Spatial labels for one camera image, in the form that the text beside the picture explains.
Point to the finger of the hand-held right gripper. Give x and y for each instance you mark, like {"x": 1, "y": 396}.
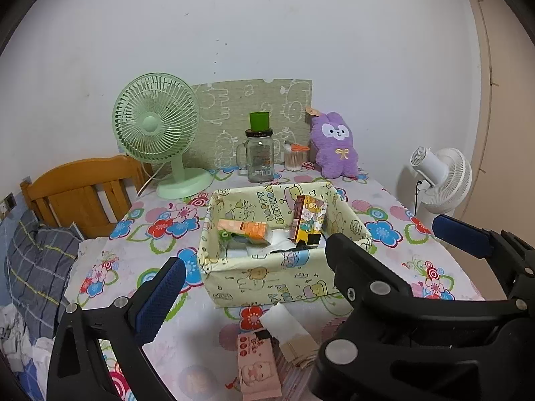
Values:
{"x": 459, "y": 234}
{"x": 376, "y": 321}

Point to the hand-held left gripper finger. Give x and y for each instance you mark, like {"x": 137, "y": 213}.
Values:
{"x": 159, "y": 296}

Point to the beige cloth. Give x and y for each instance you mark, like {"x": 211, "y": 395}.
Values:
{"x": 299, "y": 349}

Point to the cartoon print fabric storage box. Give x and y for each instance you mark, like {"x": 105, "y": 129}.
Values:
{"x": 259, "y": 280}

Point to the orange soft pack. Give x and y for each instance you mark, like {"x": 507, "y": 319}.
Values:
{"x": 250, "y": 229}

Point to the cartoon carton box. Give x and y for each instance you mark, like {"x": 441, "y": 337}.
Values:
{"x": 313, "y": 217}

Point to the pink baby print pack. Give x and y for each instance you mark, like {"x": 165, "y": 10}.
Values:
{"x": 257, "y": 371}

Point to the white soft cloth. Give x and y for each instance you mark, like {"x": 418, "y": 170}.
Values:
{"x": 280, "y": 240}

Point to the brown red slim box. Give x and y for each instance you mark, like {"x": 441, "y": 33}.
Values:
{"x": 297, "y": 217}

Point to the floral tablecloth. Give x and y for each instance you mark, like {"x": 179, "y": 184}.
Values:
{"x": 138, "y": 259}

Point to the white floor fan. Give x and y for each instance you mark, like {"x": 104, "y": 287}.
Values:
{"x": 449, "y": 175}

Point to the pink striped cloth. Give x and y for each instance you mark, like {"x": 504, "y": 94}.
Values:
{"x": 292, "y": 384}

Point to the small black item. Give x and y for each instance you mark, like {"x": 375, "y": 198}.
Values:
{"x": 264, "y": 336}

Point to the blue plaid pillow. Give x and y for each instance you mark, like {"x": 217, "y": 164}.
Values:
{"x": 37, "y": 259}

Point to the wooden headboard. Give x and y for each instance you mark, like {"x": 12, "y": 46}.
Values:
{"x": 75, "y": 183}

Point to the crumpled white cloth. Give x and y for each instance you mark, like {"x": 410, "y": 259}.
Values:
{"x": 16, "y": 334}

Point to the beige door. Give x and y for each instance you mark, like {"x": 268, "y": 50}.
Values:
{"x": 505, "y": 92}

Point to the purple plush bunny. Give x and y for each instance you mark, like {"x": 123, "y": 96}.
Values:
{"x": 334, "y": 150}

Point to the green desk fan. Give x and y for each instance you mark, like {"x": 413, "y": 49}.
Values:
{"x": 150, "y": 125}

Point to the glass jar mug green lid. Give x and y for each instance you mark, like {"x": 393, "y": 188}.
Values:
{"x": 261, "y": 158}

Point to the small jar orange lid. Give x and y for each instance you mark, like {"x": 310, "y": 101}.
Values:
{"x": 294, "y": 159}

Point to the green patterned board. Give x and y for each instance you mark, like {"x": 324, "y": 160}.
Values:
{"x": 234, "y": 104}

